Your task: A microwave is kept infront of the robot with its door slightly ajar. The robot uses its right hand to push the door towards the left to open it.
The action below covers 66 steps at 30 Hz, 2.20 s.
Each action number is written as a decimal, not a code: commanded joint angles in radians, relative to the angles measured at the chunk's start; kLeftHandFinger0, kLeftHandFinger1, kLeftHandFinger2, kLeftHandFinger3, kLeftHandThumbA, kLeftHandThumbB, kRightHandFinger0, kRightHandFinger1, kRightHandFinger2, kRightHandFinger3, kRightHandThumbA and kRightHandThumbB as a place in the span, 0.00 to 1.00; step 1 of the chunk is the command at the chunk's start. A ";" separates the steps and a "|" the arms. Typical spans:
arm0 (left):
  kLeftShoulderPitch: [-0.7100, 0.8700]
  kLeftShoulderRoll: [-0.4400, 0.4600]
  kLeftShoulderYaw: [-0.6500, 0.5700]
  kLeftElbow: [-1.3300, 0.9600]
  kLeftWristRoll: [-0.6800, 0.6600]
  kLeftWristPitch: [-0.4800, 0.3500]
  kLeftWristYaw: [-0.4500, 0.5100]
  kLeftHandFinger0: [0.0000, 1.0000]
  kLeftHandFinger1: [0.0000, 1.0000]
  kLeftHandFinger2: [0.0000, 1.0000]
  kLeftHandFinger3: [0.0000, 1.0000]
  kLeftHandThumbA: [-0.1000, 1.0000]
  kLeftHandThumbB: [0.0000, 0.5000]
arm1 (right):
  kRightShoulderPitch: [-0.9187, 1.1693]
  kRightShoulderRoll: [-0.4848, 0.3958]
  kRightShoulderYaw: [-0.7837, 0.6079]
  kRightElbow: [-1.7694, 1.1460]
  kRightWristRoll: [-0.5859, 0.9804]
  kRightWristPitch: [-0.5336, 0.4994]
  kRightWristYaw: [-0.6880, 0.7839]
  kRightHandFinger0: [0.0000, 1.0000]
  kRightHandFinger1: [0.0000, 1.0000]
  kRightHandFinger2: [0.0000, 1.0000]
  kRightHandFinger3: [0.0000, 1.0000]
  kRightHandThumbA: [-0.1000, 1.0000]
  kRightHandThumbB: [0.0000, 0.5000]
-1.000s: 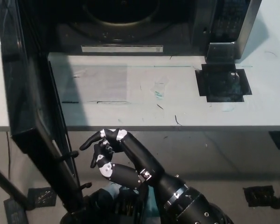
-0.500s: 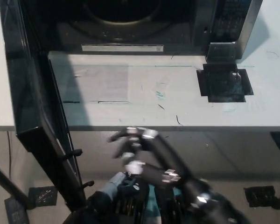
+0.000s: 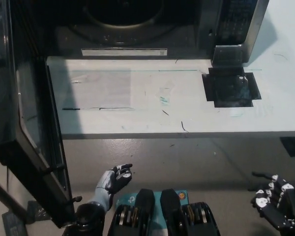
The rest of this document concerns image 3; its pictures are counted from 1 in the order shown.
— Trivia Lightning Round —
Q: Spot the black table leg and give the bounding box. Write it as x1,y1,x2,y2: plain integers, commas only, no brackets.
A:
0,172,28,218

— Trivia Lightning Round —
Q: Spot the glass microwave turntable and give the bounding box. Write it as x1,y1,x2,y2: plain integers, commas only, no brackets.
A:
70,0,179,46

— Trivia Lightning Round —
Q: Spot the black ribbed robot body block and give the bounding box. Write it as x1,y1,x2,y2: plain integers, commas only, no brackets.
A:
160,188,221,236
107,188,156,236

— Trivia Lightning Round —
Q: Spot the black box under table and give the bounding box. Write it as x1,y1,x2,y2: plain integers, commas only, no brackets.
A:
279,137,295,157

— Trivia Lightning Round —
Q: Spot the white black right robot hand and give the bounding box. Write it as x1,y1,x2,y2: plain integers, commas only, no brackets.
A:
247,171,295,231

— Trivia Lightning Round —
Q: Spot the black floor tape square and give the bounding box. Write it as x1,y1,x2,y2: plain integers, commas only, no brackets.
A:
26,200,52,221
1,211,28,236

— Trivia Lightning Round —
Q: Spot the black tape patch on table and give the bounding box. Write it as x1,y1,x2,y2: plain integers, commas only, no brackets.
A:
201,66,262,108

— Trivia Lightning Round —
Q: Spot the white microwave label sticker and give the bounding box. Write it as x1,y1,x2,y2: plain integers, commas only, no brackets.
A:
81,48,168,57

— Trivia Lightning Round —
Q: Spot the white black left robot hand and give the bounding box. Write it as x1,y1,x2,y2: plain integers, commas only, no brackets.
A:
95,163,134,195

